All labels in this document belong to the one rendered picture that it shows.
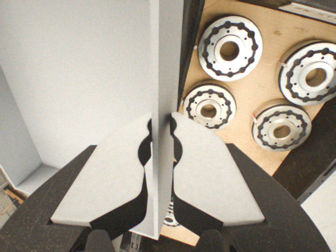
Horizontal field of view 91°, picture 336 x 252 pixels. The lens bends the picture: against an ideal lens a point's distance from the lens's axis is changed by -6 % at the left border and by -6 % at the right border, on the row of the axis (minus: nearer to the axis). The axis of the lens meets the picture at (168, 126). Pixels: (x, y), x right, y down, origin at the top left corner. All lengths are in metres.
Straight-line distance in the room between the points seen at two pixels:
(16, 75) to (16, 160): 0.11
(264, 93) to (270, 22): 0.12
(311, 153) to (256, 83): 0.16
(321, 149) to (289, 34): 0.20
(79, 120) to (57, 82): 0.04
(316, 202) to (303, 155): 0.42
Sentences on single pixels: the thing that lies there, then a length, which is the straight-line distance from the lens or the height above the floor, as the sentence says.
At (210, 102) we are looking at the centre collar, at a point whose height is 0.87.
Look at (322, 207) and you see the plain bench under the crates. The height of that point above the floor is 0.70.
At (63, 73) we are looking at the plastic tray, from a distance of 0.19.
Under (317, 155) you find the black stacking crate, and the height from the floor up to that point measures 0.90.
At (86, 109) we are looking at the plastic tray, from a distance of 0.19.
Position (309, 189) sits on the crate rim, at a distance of 0.40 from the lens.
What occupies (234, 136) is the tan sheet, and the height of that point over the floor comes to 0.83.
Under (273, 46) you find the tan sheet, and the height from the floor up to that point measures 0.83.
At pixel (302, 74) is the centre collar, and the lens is 0.35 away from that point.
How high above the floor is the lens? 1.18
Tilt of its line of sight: 56 degrees down
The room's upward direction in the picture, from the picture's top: 154 degrees counter-clockwise
